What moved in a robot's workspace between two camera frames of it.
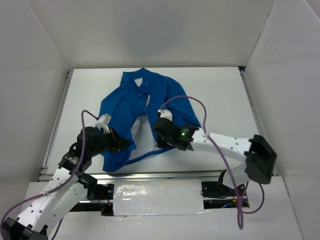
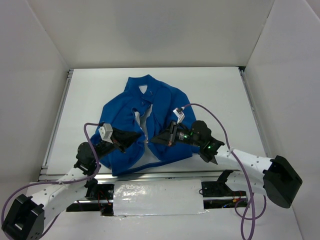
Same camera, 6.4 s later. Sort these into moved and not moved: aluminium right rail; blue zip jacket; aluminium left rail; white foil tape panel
Moved: blue zip jacket
Not moved: aluminium left rail; white foil tape panel; aluminium right rail
